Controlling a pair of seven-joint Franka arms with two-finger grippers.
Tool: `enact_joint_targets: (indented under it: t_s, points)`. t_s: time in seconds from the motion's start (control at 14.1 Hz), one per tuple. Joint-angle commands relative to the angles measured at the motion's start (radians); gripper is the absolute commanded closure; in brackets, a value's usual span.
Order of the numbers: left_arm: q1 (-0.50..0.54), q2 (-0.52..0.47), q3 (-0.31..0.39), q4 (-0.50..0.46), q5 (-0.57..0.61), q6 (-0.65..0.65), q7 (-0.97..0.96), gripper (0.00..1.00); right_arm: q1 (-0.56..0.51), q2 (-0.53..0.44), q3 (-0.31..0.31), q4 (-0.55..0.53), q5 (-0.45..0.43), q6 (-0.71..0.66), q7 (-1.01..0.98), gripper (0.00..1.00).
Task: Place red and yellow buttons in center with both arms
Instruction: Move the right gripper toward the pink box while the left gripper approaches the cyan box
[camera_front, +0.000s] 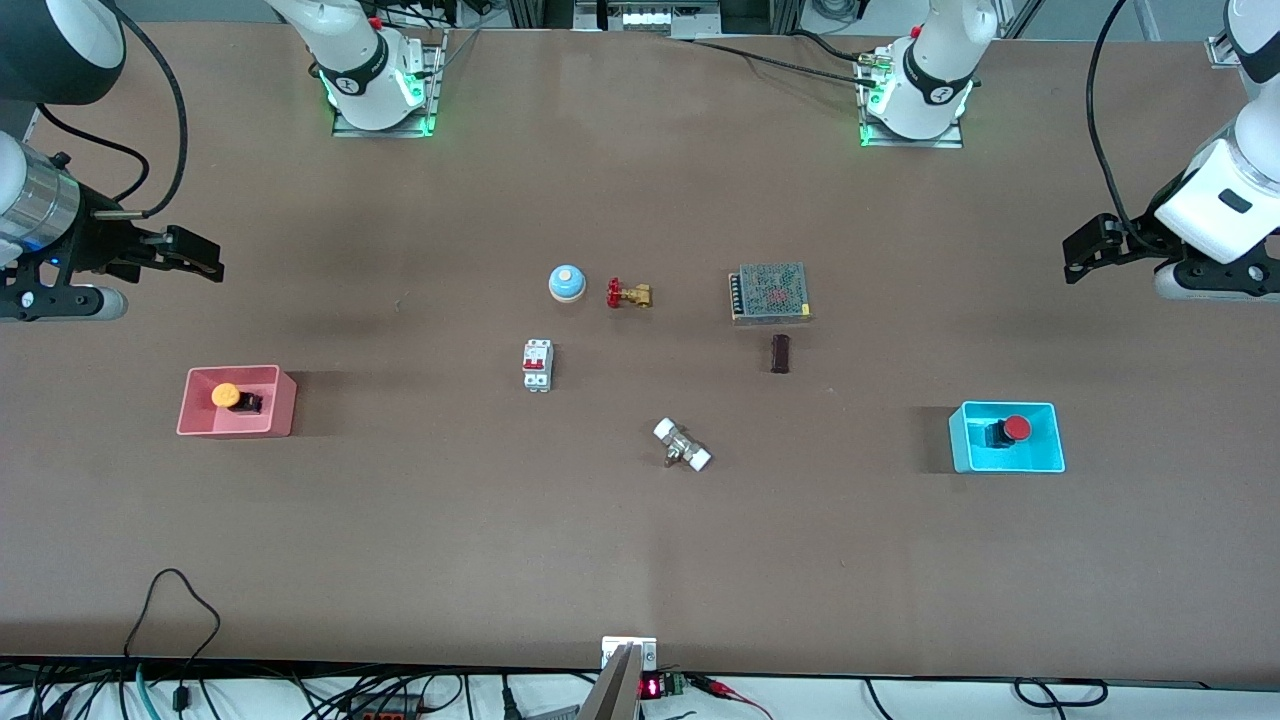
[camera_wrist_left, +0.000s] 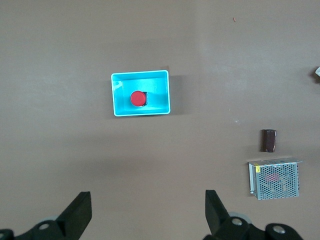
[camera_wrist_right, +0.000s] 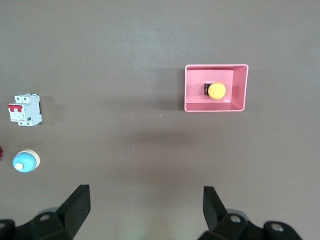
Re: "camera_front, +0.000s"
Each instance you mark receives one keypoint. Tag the white red circuit breaker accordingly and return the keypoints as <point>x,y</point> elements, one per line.
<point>537,365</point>

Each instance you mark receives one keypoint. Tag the red push button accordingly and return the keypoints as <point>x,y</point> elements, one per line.
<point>1017,428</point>

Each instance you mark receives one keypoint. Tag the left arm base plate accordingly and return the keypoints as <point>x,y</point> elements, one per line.
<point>950,138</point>

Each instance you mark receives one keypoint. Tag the white camera bracket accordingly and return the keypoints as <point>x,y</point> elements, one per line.
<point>648,652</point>

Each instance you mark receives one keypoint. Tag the cyan plastic bin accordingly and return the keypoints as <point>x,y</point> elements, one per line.
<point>1040,455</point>

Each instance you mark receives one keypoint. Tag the metal mesh power supply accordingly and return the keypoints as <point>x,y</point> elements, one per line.
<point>775,292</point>

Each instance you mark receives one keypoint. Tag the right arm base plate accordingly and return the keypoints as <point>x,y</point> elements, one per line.
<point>432,90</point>

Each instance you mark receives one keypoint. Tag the red clip lead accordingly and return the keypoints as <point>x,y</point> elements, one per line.
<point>725,690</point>

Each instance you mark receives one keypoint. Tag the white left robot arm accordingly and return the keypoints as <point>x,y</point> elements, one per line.
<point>935,70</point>

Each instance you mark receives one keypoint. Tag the aluminium profile piece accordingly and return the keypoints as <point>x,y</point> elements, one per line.
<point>1222,50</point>

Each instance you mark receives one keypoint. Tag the yellow push button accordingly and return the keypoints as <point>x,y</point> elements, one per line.
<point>225,395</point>

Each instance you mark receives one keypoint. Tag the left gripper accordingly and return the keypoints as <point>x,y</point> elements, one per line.
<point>1138,240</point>

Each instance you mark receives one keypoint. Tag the metal fitting white caps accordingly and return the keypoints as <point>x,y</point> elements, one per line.
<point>682,445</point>

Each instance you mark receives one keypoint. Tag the white vented device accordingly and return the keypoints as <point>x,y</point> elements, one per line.
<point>668,17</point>

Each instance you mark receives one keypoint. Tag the pink plastic bin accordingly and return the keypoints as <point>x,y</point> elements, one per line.
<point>270,415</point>

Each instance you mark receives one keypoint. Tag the red digit display module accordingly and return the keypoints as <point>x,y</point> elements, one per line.
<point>662,686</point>

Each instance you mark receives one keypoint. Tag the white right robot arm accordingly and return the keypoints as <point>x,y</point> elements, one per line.
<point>360,60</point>

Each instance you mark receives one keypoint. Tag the dark brown cylinder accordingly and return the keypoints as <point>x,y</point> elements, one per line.
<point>780,354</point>

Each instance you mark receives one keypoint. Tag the blue round bell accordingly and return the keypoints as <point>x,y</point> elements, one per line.
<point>566,284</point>

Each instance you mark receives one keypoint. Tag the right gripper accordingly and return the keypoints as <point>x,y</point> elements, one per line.
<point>101,245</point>

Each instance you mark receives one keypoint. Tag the grey camera mount bar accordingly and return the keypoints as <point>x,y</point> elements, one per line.
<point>612,690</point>

